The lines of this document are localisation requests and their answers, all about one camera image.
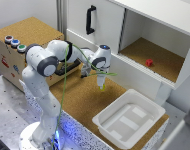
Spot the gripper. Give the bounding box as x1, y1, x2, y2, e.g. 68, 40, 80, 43
95, 72, 108, 88

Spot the pink block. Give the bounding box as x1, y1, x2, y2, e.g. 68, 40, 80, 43
145, 58, 154, 68

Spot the white plastic box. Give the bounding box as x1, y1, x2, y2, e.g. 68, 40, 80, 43
91, 88, 167, 150

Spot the white sliding door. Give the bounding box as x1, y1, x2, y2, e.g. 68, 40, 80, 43
66, 0, 126, 55

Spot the white cabinet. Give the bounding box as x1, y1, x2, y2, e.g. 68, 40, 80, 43
64, 0, 190, 107

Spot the wooden drawer box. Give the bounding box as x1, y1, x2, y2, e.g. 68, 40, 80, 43
0, 16, 82, 92

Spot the green button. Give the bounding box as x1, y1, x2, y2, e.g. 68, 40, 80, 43
16, 43, 27, 54

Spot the blue button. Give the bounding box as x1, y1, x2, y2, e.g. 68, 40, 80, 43
10, 38, 21, 49

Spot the red button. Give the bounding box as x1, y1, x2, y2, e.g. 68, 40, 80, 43
4, 34, 14, 45

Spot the black drawer handle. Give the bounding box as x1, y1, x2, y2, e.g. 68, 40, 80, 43
54, 61, 78, 77

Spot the green cable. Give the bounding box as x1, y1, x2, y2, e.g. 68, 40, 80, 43
50, 43, 119, 150

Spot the black door handle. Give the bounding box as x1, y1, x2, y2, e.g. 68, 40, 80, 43
85, 4, 97, 36

